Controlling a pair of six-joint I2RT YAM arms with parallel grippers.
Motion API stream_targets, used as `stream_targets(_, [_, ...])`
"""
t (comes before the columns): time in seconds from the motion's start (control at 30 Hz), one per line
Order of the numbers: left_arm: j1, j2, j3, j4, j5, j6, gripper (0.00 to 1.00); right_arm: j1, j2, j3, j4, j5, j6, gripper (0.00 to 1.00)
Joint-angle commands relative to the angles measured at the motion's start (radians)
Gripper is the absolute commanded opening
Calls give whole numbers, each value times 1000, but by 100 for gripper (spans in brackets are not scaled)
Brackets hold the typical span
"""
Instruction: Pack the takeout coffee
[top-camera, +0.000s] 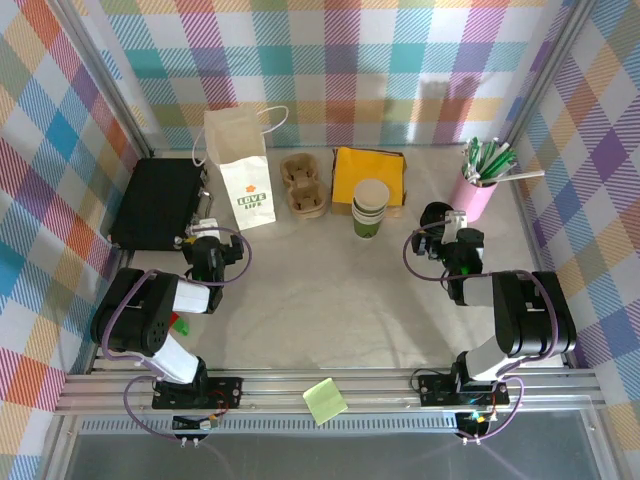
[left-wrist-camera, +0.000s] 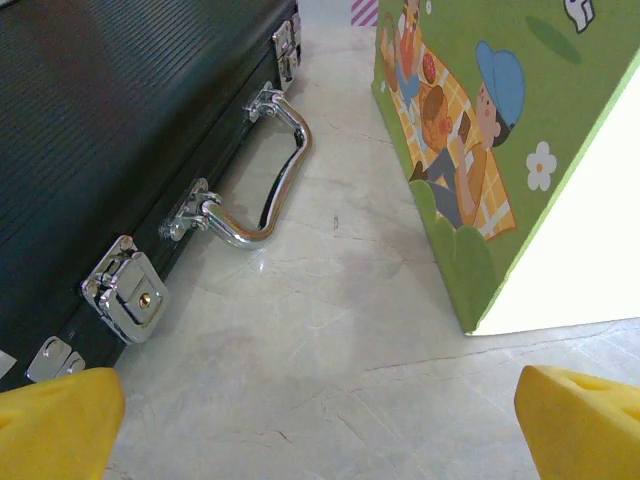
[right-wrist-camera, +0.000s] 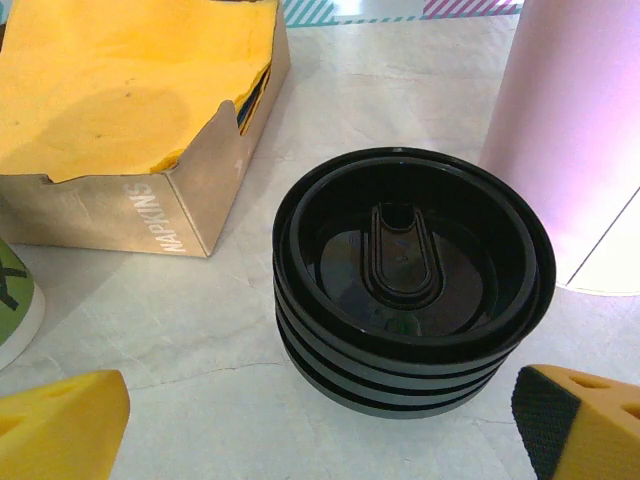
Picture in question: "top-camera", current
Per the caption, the white paper takeout bag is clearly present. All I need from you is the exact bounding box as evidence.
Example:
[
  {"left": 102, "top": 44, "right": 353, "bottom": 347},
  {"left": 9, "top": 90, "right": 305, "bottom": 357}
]
[{"left": 192, "top": 104, "right": 291, "bottom": 233}]

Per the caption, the brown pulp cup carrier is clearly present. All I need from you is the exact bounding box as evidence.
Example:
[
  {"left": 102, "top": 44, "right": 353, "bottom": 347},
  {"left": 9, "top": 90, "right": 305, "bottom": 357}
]
[{"left": 279, "top": 153, "right": 331, "bottom": 221}]

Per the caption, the pink straw holder cup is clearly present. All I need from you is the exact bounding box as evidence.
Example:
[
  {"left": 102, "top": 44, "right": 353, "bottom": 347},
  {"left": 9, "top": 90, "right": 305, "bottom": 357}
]
[{"left": 451, "top": 167, "right": 499, "bottom": 224}]

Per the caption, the black case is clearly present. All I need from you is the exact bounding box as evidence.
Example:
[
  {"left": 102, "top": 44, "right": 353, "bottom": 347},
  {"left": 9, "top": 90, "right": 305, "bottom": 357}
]
[{"left": 108, "top": 158, "right": 210, "bottom": 253}]

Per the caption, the green striped wrapped straw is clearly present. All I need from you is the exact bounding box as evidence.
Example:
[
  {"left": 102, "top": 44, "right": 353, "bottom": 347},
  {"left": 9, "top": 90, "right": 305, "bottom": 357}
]
[
  {"left": 477, "top": 141, "right": 512, "bottom": 179},
  {"left": 479, "top": 149, "right": 518, "bottom": 182},
  {"left": 473, "top": 137, "right": 499, "bottom": 177},
  {"left": 464, "top": 137, "right": 480, "bottom": 179}
]

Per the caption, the white paper straw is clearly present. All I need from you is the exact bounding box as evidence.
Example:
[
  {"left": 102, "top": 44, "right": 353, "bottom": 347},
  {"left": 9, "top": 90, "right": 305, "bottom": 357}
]
[{"left": 482, "top": 170, "right": 545, "bottom": 187}]

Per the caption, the brown cardboard napkin box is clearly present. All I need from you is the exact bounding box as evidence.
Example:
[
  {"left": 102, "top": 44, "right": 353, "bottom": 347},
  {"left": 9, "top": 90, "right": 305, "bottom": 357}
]
[{"left": 329, "top": 146, "right": 407, "bottom": 219}]

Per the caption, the yellow paper napkin stack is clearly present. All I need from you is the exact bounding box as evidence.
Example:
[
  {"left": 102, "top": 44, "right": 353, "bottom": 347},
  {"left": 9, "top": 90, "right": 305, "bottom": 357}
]
[{"left": 332, "top": 147, "right": 406, "bottom": 207}]

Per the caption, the small circuit board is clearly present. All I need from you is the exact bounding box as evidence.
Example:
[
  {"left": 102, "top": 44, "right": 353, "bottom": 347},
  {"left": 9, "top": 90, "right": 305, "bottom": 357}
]
[
  {"left": 172, "top": 413, "right": 222, "bottom": 432},
  {"left": 455, "top": 409, "right": 494, "bottom": 437}
]

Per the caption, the green sticky note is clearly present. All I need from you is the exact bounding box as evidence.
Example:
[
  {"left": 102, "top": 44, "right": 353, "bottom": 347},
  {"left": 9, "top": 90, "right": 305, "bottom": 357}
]
[{"left": 301, "top": 377, "right": 349, "bottom": 427}]

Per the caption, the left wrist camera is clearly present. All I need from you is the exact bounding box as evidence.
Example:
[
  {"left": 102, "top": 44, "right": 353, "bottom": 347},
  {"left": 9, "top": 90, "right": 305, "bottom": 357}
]
[{"left": 191, "top": 216, "right": 220, "bottom": 241}]

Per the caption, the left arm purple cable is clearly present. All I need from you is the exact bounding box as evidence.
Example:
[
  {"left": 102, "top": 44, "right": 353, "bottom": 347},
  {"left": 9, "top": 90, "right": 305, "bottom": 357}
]
[{"left": 102, "top": 227, "right": 251, "bottom": 442}]

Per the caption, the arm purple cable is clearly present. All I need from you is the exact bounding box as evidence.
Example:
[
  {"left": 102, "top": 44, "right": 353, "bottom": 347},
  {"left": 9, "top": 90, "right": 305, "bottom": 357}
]
[
  {"left": 102, "top": 227, "right": 251, "bottom": 442},
  {"left": 402, "top": 222, "right": 560, "bottom": 442}
]

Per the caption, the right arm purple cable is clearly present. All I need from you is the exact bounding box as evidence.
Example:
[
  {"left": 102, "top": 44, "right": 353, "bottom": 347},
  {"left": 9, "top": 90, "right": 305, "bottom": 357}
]
[{"left": 402, "top": 222, "right": 560, "bottom": 442}]

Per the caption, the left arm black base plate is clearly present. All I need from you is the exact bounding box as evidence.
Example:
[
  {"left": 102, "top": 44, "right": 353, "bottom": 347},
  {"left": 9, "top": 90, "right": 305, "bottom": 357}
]
[{"left": 152, "top": 375, "right": 245, "bottom": 411}]

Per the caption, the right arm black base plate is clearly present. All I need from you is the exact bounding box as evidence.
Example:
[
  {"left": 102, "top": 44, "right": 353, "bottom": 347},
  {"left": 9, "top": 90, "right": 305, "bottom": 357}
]
[{"left": 417, "top": 372, "right": 511, "bottom": 407}]

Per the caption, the aluminium mounting rail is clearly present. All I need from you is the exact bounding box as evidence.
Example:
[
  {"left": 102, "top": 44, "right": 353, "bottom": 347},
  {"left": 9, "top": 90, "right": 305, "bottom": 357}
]
[{"left": 52, "top": 368, "right": 609, "bottom": 416}]

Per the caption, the grey slotted cable duct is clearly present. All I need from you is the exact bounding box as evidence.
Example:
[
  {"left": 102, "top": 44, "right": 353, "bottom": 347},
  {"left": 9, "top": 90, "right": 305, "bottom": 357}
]
[{"left": 77, "top": 416, "right": 464, "bottom": 435}]

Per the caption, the aluminium frame post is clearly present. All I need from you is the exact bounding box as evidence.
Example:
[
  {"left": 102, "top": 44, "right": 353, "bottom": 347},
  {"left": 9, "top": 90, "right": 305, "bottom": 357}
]
[
  {"left": 501, "top": 0, "right": 597, "bottom": 147},
  {"left": 52, "top": 0, "right": 155, "bottom": 157}
]

